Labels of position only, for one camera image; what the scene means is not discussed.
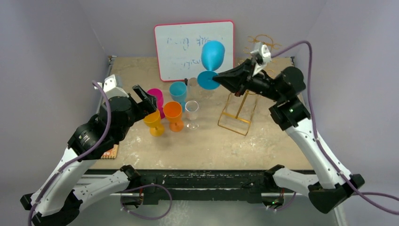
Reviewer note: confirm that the pink wine glass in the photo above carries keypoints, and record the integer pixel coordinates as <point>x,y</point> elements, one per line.
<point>160,101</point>

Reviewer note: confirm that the clear wine glass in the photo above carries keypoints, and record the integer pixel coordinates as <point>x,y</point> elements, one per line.
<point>192,111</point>
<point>193,89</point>

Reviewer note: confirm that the orange small circuit board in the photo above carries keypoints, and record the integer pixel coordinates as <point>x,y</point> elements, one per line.
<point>111,154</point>

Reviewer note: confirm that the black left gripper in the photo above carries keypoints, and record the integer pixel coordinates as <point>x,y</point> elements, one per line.
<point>147,106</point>

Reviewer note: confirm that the light blue wine glass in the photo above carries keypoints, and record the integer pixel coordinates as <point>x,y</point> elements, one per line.
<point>178,92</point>

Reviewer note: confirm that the red framed whiteboard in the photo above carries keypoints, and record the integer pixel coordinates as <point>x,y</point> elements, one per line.
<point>179,47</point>

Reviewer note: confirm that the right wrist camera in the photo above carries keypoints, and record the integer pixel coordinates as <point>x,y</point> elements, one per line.
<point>260,57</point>

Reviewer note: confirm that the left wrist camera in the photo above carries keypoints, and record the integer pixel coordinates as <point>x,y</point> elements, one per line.
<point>112,86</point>

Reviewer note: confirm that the yellow wine glass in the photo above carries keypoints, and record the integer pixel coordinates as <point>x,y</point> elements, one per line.
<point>153,121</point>

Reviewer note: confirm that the orange wine glass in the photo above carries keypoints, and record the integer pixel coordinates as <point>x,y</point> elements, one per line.
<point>173,113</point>

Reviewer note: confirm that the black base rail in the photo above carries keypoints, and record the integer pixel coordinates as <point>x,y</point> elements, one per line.
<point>252,186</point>

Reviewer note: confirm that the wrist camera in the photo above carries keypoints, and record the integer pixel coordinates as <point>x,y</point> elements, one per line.
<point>112,86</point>
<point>260,57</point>

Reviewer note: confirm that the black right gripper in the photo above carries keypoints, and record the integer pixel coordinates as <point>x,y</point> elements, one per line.
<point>247,76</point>

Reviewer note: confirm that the gold wire wine glass rack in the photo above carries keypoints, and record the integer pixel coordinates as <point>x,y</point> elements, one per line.
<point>237,114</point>

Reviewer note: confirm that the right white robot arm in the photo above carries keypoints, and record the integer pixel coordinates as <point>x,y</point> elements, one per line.
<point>331,183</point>

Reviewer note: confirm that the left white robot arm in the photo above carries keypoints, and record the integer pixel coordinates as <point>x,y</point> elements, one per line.
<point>58,202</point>

